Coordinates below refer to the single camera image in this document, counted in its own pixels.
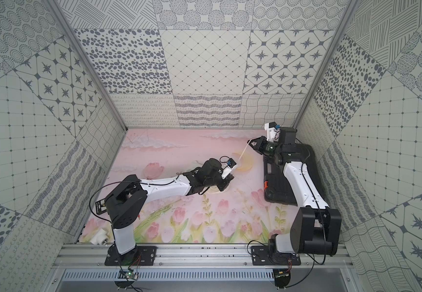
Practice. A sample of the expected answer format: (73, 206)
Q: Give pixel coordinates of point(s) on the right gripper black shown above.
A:
(260, 146)

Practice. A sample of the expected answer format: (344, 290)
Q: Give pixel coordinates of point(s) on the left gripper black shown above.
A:
(224, 181)

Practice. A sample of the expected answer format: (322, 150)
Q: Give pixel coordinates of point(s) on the white bag drawstring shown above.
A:
(243, 159)

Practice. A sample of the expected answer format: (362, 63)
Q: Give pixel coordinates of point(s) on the cream cloth soil bag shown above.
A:
(213, 190)

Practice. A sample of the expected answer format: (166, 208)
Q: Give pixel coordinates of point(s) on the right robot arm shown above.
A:
(316, 226)

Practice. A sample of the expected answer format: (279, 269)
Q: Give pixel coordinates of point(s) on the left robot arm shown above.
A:
(126, 201)

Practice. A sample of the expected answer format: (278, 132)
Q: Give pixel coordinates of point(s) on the small circuit board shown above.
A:
(128, 275)

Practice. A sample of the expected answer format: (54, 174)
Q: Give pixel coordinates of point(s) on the white plastic pipe fitting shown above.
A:
(100, 237)

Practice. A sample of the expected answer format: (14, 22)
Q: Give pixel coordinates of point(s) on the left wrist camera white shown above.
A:
(228, 166)

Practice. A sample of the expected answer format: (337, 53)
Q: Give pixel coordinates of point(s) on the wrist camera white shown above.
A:
(228, 166)
(272, 131)

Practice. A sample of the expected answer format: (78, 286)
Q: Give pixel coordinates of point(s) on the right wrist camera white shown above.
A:
(272, 131)

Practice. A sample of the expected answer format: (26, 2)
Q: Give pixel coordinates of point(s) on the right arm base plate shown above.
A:
(262, 256)

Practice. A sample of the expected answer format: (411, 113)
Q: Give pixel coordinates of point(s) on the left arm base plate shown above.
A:
(130, 255)

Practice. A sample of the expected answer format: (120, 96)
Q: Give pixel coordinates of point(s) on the aluminium mounting rail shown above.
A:
(166, 256)

